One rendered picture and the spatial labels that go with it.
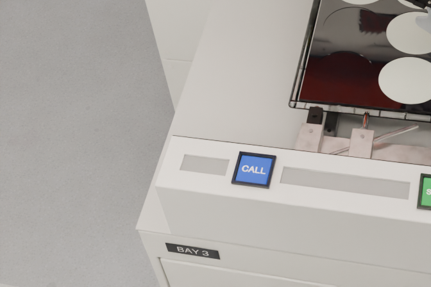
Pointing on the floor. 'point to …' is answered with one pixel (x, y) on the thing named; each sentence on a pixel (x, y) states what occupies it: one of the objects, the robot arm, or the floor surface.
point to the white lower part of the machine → (179, 13)
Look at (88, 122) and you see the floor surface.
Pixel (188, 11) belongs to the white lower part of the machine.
